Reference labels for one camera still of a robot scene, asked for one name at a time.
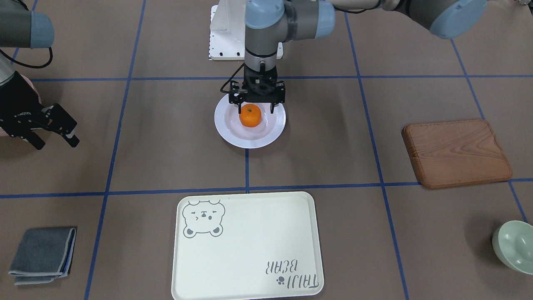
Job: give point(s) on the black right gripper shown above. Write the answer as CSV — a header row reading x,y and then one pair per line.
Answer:
x,y
16,100

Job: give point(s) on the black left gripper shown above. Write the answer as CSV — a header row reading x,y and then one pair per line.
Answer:
x,y
280,95

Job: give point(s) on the orange mandarin fruit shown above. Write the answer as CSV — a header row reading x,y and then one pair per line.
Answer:
x,y
251,115

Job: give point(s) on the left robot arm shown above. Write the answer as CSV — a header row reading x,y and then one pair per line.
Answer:
x,y
270,22

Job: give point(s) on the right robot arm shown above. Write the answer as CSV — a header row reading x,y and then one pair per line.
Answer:
x,y
21,27

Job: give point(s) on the white bear tray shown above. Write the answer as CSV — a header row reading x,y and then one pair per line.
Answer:
x,y
247,246

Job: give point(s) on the brown wooden tray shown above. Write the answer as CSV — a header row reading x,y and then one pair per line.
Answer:
x,y
455,153

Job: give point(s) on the white round plate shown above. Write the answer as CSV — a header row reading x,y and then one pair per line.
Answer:
x,y
231,125

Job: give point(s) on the grey folded cloth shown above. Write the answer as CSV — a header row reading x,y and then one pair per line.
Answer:
x,y
43,255

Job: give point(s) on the mint green bowl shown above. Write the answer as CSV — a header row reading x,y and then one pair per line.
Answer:
x,y
512,243

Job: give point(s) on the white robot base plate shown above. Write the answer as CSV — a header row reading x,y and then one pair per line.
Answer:
x,y
227,30

